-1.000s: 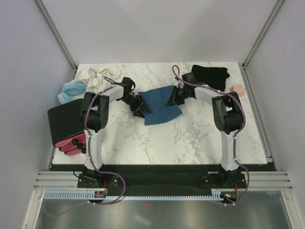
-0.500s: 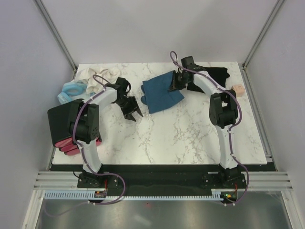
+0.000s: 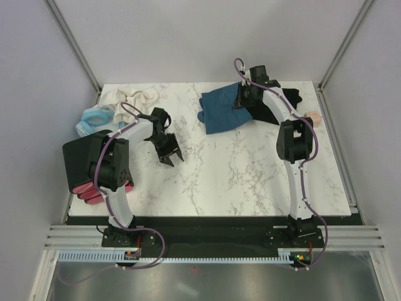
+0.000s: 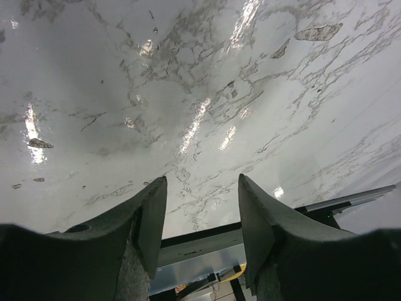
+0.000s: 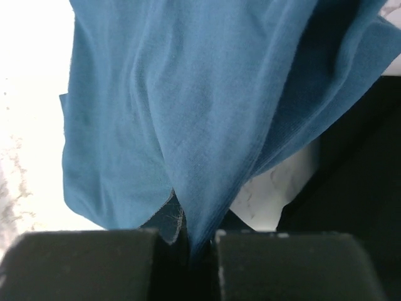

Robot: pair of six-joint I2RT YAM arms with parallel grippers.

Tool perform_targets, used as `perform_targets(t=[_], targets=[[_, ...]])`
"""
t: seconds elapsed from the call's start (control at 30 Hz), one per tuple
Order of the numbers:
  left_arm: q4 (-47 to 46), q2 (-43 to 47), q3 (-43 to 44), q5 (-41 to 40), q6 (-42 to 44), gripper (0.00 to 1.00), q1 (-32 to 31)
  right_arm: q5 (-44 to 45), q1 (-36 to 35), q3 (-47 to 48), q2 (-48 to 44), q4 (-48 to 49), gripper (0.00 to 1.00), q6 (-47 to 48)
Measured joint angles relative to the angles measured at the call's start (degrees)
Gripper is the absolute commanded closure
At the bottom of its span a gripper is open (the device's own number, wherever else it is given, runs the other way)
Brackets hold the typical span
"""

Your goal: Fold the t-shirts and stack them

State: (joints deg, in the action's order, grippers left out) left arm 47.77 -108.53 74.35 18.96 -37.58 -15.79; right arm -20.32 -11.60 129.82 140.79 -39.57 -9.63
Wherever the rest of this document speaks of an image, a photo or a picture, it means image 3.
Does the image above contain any black pink drawer organizer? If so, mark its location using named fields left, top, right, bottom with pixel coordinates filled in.
left=62, top=130, right=134, bottom=205

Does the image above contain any white t shirt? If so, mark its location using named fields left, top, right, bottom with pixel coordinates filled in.
left=97, top=87, right=159, bottom=124

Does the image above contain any small pink cube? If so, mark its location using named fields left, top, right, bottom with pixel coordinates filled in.
left=304, top=110, right=323, bottom=127

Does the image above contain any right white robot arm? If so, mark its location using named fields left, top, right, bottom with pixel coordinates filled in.
left=233, top=80, right=318, bottom=221

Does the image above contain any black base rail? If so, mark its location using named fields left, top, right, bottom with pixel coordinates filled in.
left=66, top=216, right=324, bottom=258

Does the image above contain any white cable duct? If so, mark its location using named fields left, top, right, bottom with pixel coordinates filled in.
left=57, top=250, right=308, bottom=264

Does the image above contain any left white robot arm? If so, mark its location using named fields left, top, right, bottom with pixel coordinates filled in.
left=88, top=107, right=184, bottom=246

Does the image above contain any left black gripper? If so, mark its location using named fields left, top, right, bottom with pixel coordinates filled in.
left=148, top=133, right=183, bottom=167

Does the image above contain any folded black t shirt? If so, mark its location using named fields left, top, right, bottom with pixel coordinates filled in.
left=247, top=87, right=302, bottom=125

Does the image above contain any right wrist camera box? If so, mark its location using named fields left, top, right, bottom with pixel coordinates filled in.
left=249, top=65, right=269, bottom=84

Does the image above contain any blue t shirt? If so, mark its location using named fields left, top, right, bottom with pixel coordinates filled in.
left=197, top=83, right=253, bottom=135

